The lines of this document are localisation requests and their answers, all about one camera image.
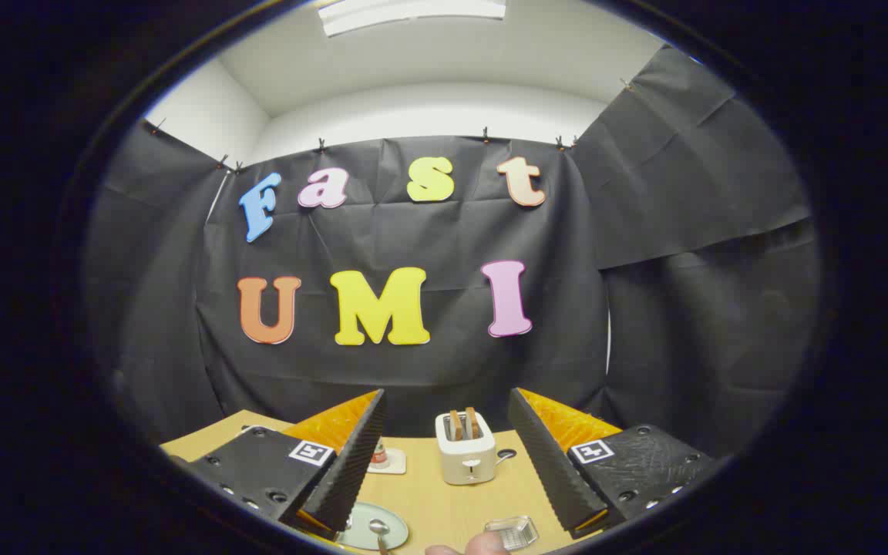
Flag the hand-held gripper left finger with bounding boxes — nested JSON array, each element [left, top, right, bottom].
[[170, 388, 388, 542]]

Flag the ceiling light panel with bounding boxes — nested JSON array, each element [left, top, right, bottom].
[[318, 0, 508, 38]]

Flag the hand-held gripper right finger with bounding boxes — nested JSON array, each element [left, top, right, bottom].
[[507, 387, 722, 540]]

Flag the white square coaster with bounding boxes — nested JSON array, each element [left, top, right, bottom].
[[367, 449, 407, 476]]

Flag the black backdrop cloth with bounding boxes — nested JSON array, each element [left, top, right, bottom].
[[82, 46, 822, 463]]

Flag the metal wire basket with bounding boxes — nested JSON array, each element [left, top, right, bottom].
[[484, 515, 540, 551]]

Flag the white toaster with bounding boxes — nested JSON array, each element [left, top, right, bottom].
[[435, 411, 497, 486]]

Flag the light green plate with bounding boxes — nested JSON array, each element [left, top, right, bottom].
[[335, 501, 409, 552]]

